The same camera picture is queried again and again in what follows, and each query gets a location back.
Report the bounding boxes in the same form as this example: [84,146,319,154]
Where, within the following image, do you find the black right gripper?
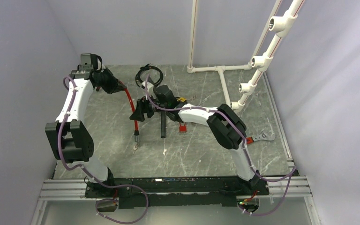
[130,92,168,122]

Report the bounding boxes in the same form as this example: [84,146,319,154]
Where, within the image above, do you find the red cable bike lock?
[125,89,140,147]

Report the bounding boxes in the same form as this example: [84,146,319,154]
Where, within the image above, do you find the small silver keys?
[132,145,138,154]

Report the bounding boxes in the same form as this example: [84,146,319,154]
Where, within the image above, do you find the yellow padlock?
[177,97,187,104]

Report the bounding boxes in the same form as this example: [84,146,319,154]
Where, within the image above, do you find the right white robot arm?
[129,85,259,195]

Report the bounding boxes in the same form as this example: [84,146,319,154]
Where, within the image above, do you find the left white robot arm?
[45,53,127,197]

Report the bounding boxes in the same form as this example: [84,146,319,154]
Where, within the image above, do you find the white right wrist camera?
[141,81,154,97]

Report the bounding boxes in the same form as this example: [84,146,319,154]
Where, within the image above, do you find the coiled black cable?
[135,64,164,88]

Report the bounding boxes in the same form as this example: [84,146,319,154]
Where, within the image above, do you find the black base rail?
[85,176,269,209]

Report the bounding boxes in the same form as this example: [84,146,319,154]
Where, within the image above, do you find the red handled wrench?
[246,132,276,145]

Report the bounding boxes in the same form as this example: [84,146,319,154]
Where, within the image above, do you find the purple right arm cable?
[144,74,297,217]

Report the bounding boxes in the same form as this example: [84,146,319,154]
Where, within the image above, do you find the white pvc pipe frame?
[187,0,306,114]

